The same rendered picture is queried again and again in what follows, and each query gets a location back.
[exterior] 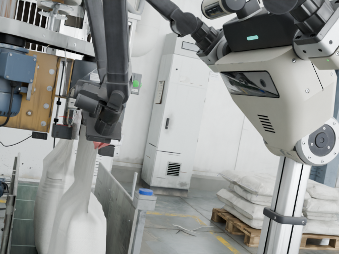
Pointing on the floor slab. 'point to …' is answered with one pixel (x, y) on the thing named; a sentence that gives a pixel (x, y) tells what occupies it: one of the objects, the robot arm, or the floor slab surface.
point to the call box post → (138, 232)
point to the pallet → (252, 241)
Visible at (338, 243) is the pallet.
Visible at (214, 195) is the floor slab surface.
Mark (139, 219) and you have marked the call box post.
